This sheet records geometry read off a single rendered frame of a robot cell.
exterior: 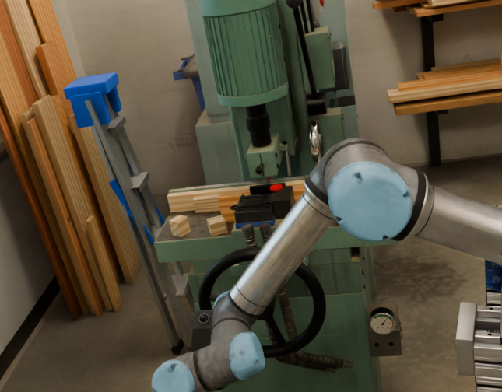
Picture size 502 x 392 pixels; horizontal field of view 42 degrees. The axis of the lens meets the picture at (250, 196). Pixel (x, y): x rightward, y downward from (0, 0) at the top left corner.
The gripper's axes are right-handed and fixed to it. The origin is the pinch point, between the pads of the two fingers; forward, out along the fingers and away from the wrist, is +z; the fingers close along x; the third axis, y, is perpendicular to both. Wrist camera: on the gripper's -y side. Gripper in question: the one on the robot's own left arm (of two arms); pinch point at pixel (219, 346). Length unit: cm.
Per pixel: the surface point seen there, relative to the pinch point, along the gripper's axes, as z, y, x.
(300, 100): 32, -62, 19
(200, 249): 14.3, -22.5, -7.1
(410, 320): 134, 9, 45
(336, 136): 34, -51, 28
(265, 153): 14.6, -45.0, 11.1
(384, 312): 18.2, -4.0, 36.5
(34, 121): 103, -85, -101
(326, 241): 14.6, -21.9, 24.5
